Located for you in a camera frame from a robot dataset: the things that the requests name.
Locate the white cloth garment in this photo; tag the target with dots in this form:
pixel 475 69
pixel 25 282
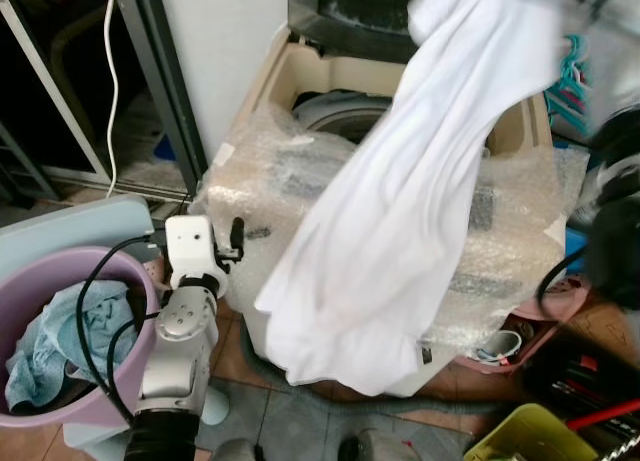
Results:
pixel 400 201

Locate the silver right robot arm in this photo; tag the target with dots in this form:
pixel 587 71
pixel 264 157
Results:
pixel 615 181

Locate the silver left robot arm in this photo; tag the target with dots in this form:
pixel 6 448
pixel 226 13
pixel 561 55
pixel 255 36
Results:
pixel 178 351

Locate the teal clothes hangers bundle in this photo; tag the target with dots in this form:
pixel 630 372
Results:
pixel 568 81

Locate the clear bubble wrap sheet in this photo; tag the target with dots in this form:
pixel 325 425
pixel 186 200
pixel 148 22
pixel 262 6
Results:
pixel 270 181

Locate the purple plastic basin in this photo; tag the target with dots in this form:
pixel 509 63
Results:
pixel 40 271

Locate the light blue towel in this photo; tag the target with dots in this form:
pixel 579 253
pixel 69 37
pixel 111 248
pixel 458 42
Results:
pixel 60 341

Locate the grey left robot foot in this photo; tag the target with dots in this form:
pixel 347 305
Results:
pixel 232 451

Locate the grey robot foot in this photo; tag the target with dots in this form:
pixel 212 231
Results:
pixel 385 447
pixel 232 451

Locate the grey right robot foot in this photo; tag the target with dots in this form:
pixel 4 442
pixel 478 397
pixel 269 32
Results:
pixel 385 447

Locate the pink plastic basin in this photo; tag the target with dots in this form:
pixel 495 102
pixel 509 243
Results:
pixel 555 301

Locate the black plastic crate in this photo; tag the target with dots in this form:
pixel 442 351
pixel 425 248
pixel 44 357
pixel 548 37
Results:
pixel 570 371

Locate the white and blue cup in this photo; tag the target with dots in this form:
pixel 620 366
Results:
pixel 498 347

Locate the yellow-green plastic basket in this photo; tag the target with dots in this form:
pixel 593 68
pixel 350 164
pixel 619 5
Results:
pixel 530 436

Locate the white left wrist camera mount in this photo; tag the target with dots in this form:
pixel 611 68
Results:
pixel 190 243

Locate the dark metal door frame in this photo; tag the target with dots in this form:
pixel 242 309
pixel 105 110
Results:
pixel 165 81

